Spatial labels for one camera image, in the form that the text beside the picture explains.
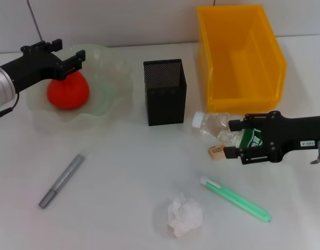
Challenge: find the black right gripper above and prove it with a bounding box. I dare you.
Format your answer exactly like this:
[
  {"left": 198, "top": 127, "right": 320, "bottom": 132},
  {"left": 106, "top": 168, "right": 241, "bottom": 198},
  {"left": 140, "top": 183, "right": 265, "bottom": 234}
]
[{"left": 224, "top": 110, "right": 320, "bottom": 165}]

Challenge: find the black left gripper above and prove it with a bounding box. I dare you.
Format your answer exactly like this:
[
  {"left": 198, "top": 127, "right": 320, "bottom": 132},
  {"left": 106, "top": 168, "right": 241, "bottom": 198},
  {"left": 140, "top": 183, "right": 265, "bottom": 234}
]
[{"left": 0, "top": 39, "right": 87, "bottom": 92}]

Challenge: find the small tan eraser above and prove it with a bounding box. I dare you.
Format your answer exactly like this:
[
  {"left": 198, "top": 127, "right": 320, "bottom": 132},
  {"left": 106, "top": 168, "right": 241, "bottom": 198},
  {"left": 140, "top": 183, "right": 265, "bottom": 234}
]
[{"left": 207, "top": 145, "right": 226, "bottom": 159}]

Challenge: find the clear water bottle green label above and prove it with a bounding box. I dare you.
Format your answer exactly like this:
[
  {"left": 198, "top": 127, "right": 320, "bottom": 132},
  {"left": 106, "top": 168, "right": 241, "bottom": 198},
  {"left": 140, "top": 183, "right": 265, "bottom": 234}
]
[{"left": 192, "top": 111, "right": 265, "bottom": 157}]

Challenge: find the red-orange fruit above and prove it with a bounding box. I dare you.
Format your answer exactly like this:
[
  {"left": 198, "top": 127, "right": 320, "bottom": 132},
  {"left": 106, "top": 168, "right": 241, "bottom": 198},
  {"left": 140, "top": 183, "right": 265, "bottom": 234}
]
[{"left": 46, "top": 70, "right": 90, "bottom": 110}]

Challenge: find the mint green pen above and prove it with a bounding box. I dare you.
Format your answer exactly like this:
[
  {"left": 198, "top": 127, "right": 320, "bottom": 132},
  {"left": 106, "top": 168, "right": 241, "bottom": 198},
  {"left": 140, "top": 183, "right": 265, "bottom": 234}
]
[{"left": 200, "top": 176, "right": 272, "bottom": 223}]

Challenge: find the white paper ball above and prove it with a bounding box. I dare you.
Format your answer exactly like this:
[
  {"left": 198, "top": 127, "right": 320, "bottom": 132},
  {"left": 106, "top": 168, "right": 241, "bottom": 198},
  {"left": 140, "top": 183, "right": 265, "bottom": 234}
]
[{"left": 167, "top": 199, "right": 204, "bottom": 238}]

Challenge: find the pale green glass fruit plate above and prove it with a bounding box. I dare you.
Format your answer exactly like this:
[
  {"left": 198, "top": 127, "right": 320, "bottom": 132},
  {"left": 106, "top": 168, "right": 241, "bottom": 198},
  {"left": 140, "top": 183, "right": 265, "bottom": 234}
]
[{"left": 24, "top": 43, "right": 135, "bottom": 133}]

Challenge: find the black mesh pen holder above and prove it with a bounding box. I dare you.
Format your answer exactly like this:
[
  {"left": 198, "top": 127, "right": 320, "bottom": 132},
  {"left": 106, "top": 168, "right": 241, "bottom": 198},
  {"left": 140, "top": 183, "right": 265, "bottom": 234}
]
[{"left": 143, "top": 58, "right": 188, "bottom": 127}]

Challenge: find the grey marker pen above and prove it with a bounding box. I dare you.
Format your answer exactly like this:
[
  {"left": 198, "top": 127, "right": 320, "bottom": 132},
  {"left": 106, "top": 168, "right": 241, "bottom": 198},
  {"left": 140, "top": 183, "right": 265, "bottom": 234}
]
[{"left": 39, "top": 154, "right": 85, "bottom": 209}]

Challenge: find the yellow plastic bin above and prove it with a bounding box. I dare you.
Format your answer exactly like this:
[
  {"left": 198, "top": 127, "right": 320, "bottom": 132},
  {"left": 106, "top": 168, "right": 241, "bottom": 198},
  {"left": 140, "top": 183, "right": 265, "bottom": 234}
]
[{"left": 196, "top": 4, "right": 288, "bottom": 114}]

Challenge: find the left gripper cable with plugs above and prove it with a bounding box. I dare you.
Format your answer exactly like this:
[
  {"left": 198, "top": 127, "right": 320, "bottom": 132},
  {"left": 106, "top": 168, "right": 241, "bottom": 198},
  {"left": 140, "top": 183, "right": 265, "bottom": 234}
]
[{"left": 0, "top": 93, "right": 20, "bottom": 121}]

